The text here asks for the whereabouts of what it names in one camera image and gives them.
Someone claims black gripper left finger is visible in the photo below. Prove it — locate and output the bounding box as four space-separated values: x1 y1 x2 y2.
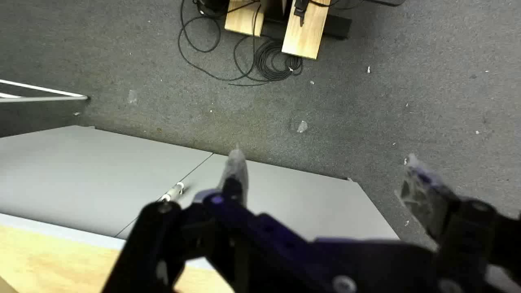
103 145 355 293

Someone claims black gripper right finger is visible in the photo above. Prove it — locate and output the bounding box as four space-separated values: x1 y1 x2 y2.
399 153 521 293

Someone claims grey counter with wooden top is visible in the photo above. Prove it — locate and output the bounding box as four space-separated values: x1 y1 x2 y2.
0 124 401 293

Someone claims light wooden plank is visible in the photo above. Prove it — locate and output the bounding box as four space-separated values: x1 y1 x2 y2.
280 0 334 62
223 0 267 39

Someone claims silver counter door handle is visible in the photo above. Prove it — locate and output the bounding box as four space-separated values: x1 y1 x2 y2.
158 181 189 203

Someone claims coiled black floor cable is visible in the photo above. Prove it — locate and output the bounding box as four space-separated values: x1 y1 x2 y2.
253 37 306 85

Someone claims looped black floor cable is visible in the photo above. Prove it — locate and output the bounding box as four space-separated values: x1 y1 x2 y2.
176 0 267 88

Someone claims white metal rack frame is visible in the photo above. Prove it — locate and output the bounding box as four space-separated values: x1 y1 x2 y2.
0 77 92 106

